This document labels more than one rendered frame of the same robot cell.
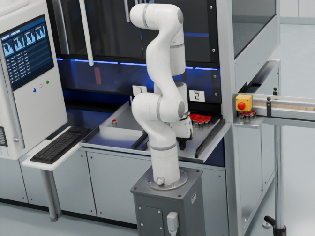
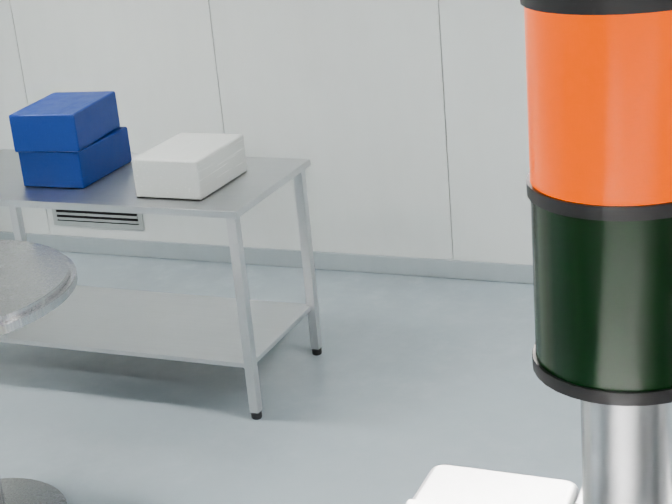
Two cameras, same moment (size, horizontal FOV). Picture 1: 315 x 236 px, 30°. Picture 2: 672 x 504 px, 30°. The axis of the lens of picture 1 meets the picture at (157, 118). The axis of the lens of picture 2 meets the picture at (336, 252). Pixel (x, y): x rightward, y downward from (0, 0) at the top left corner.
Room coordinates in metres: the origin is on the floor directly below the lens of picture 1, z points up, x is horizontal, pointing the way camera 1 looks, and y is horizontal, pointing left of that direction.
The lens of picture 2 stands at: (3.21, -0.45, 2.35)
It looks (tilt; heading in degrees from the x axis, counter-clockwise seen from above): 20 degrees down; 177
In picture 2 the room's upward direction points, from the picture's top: 5 degrees counter-clockwise
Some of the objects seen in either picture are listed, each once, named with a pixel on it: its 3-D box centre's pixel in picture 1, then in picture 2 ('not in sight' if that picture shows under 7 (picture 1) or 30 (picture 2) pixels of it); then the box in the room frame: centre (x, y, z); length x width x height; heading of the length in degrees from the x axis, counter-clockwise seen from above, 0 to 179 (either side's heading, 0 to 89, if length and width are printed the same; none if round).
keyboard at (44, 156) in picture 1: (62, 143); not in sight; (2.88, 0.53, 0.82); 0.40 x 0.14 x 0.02; 151
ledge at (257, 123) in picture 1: (250, 120); not in sight; (2.80, -0.49, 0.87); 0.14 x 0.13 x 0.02; 153
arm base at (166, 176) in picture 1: (165, 162); not in sight; (2.31, -0.01, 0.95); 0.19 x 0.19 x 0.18
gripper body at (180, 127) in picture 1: (180, 125); not in sight; (2.49, -0.10, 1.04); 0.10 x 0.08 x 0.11; 62
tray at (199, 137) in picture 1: (184, 133); not in sight; (2.69, -0.13, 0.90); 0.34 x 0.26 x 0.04; 152
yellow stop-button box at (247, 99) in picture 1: (244, 102); not in sight; (2.77, -0.46, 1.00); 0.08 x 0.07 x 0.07; 153
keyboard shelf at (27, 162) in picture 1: (55, 146); not in sight; (2.91, 0.58, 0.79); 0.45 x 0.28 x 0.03; 151
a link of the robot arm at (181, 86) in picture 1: (177, 97); not in sight; (2.49, -0.10, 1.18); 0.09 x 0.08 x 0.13; 63
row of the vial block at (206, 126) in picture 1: (192, 122); not in sight; (2.78, -0.18, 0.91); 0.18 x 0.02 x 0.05; 62
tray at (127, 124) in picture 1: (135, 117); not in sight; (2.94, 0.12, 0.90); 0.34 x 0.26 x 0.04; 153
